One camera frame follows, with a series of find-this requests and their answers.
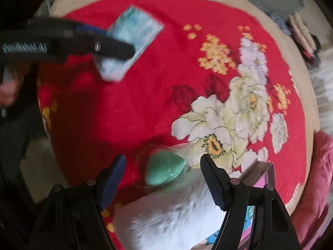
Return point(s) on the green white tissue pack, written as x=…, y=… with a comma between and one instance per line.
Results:
x=136, y=27

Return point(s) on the blue patterned cloth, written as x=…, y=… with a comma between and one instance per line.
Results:
x=280, y=23

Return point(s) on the red floral blanket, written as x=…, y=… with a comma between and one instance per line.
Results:
x=191, y=62

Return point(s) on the pink and blue book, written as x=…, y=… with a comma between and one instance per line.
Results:
x=245, y=238

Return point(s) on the white toilet paper roll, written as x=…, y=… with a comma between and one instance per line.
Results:
x=179, y=216

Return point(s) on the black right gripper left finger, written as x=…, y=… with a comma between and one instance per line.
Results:
x=78, y=210

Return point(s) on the stack of folded clothes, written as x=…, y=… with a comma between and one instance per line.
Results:
x=307, y=43

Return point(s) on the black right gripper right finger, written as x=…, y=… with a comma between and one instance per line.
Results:
x=272, y=227

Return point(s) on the green makeup sponge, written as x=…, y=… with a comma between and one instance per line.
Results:
x=163, y=166

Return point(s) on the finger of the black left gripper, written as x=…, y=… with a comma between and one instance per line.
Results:
x=98, y=44
x=78, y=26

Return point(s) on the pink folded quilt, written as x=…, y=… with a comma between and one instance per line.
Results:
x=312, y=208

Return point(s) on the person left hand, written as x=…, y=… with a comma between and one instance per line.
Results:
x=9, y=91

